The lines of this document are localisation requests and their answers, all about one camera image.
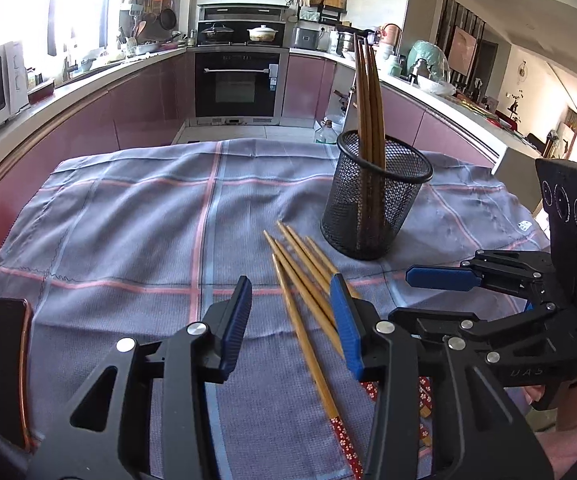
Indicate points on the steel range hood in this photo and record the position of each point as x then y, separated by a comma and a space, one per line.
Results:
243, 12

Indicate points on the steel sink faucet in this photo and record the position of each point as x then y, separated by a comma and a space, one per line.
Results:
68, 62

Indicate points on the dining table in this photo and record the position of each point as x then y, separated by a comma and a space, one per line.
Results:
513, 127

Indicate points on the person's right forearm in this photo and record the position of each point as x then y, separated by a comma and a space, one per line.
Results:
573, 457

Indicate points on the teal food cover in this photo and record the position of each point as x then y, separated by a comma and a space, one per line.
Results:
426, 57

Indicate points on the hanging frying pan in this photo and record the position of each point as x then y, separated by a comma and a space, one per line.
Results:
167, 19

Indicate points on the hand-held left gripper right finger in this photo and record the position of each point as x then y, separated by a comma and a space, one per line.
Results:
346, 330

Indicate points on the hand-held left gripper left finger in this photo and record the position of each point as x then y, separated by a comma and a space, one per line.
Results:
233, 330

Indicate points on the black mesh utensil holder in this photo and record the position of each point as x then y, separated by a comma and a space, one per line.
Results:
403, 200

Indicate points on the plastic oil bottle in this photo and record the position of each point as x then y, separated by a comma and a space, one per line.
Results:
328, 135

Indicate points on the white ceramic pot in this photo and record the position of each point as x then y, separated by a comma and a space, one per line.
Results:
262, 34

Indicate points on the white bowl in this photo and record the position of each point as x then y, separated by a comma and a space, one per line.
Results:
436, 86

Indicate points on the black built-in oven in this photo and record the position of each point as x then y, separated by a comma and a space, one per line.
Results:
233, 85

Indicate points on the black pot glass lid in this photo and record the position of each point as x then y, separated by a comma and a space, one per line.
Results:
217, 34

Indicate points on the steel pressure cooker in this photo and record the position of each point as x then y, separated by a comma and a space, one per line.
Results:
343, 42

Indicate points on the framed wall picture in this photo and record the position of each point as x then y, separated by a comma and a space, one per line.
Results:
462, 47

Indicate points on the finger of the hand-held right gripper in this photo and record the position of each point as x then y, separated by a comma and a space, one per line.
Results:
438, 322
438, 279

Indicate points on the grey plaid tablecloth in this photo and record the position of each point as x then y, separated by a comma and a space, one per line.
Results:
118, 220

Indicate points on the pink lower cabinet run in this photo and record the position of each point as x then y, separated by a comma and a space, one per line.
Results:
93, 125
448, 135

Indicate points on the wall clock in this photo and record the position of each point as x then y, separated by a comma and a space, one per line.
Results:
522, 70

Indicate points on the kitchen window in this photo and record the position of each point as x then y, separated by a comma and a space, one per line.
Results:
18, 10

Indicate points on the black chair back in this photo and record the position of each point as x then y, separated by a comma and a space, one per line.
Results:
6, 370

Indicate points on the pink thermos jug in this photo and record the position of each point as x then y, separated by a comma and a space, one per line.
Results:
391, 35

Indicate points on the black wall rack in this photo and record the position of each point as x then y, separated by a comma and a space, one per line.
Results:
318, 10

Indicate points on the silver countertop appliance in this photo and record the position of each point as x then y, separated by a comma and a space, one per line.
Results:
304, 38

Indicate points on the teal lidded jar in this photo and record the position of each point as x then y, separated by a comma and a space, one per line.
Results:
394, 65

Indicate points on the dark red bowl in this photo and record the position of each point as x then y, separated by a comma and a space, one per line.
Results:
41, 92

